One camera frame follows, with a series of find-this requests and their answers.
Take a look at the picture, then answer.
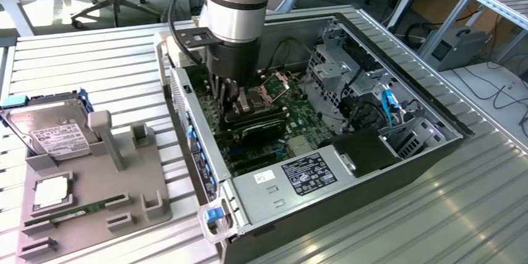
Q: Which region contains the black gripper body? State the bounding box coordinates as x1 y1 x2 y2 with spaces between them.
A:
204 38 261 87

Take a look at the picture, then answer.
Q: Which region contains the black green graphics card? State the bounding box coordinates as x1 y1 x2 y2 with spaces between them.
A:
217 112 286 147

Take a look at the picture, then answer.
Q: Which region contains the CPU socket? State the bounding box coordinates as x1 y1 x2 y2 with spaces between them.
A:
245 88 269 112

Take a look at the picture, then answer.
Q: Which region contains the silver socket cover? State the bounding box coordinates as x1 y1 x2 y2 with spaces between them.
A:
258 72 296 104

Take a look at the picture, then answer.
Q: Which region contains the green motherboard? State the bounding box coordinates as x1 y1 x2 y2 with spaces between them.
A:
193 70 330 178

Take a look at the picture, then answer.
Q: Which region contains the silver optical drive cage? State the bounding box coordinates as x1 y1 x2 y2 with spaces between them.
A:
306 24 397 116

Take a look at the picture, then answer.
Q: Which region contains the long black expansion slot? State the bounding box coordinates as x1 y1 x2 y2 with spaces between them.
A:
230 153 276 169

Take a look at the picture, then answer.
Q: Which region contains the silver chipset heatsink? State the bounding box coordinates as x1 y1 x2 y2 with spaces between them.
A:
288 135 321 155

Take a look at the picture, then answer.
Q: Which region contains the silver power supply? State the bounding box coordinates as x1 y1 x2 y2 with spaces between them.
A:
221 145 358 227

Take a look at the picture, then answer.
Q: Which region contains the grey office chair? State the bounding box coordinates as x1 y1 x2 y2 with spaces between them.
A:
68 0 162 30

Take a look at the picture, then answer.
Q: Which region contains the black plastic drive cover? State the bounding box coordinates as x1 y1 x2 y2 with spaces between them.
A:
332 127 404 178

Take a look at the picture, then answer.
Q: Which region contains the blue side panel latch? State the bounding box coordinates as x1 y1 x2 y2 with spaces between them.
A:
204 208 225 223

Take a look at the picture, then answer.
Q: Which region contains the grey parts rack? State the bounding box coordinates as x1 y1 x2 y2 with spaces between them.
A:
16 109 174 262

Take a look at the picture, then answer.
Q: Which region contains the silver disk bay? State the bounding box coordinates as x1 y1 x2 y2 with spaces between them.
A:
378 115 453 161

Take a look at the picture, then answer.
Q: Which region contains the silver hard disk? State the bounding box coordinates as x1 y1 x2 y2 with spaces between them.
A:
0 96 102 161

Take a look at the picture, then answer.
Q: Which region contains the green RAM stick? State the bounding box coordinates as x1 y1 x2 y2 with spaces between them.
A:
22 194 126 227

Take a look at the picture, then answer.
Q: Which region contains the open black PC case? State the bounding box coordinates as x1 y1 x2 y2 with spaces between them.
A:
152 12 474 264

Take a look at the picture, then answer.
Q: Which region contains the silver CPU chip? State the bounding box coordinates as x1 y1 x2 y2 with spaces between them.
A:
32 177 69 208

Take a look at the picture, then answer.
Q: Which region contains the blue disk caddy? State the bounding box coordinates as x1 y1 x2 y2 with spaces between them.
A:
0 87 96 115

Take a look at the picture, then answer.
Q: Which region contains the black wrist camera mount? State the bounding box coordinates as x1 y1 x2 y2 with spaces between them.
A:
174 27 222 51

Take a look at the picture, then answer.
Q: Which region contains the long black wire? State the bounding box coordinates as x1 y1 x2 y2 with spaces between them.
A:
269 37 314 73

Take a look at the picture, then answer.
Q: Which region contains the black power wire bundle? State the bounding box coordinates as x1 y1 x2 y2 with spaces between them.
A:
340 92 386 132

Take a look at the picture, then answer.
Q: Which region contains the blue data wire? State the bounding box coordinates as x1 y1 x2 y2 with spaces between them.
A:
381 89 398 127

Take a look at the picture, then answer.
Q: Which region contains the grey box with handle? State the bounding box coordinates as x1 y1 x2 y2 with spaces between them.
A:
418 27 490 72

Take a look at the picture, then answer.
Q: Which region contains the aluminium frame rack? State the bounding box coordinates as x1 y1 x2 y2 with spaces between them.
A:
416 0 528 62

